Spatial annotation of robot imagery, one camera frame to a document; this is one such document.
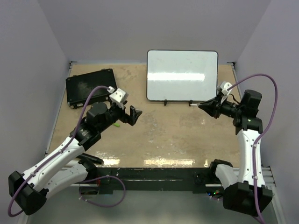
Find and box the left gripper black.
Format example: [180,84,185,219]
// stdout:
[98,100,142,133]

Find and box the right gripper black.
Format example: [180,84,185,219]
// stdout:
[199,92,243,119]

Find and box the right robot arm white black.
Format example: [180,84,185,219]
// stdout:
[198,90,272,217]

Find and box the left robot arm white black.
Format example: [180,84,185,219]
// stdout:
[8,102,142,215]

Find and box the black flat case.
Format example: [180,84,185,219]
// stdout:
[65,68,117,109]

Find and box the black white eraser tool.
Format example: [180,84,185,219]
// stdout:
[82,153,104,165]

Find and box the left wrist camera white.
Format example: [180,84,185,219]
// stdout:
[107,86,128,110]

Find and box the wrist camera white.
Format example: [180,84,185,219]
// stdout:
[107,86,128,110]
[216,81,232,104]

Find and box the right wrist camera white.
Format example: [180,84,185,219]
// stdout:
[216,81,232,104]

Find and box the white whiteboard with dark frame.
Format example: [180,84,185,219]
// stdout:
[146,50,218,102]

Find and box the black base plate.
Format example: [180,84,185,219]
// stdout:
[80,168,221,194]

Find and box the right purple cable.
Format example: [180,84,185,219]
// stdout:
[230,73,279,224]

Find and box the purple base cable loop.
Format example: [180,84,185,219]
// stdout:
[78,175,126,207]

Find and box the aluminium front rail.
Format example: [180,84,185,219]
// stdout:
[257,167,276,188]

